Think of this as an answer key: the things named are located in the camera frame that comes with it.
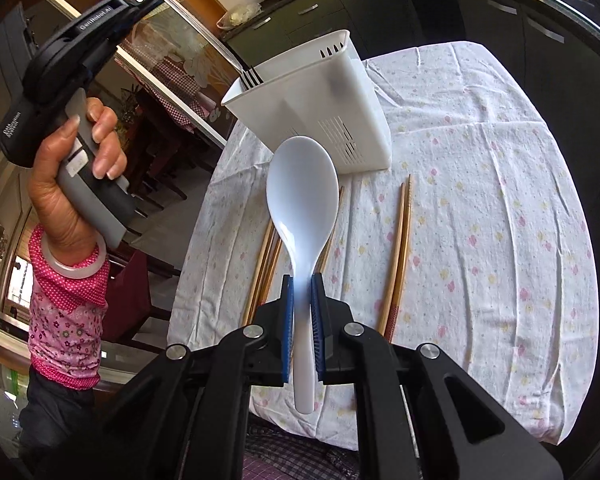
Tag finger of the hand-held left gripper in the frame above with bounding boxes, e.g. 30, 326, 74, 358
128, 0, 174, 24

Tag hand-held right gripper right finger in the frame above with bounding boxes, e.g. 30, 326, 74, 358
310, 272, 564, 480

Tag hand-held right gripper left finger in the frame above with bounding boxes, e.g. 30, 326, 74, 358
75, 273, 296, 480

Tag white plastic utensil holder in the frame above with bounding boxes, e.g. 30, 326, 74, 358
221, 30, 392, 176

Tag person's left forearm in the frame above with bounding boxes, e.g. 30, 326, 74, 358
19, 225, 112, 461

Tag person's left hand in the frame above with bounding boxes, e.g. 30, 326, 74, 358
27, 98, 129, 266

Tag glass sliding door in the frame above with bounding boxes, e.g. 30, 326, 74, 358
25, 0, 253, 147

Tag white plastic bag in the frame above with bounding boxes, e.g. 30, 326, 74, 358
217, 2, 262, 29

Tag checked purple trousers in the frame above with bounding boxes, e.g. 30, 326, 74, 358
244, 417, 362, 480

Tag dark wooden dining chair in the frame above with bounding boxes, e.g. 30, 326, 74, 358
120, 85, 217, 213

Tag dark red chair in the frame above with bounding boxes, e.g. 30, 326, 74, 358
101, 249, 155, 347

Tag grey bangle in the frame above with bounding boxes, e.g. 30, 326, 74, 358
40, 232, 108, 281

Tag white floral tablecloth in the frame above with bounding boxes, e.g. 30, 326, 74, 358
166, 40, 600, 448

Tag green base cabinets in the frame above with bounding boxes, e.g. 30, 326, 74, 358
220, 0, 600, 161

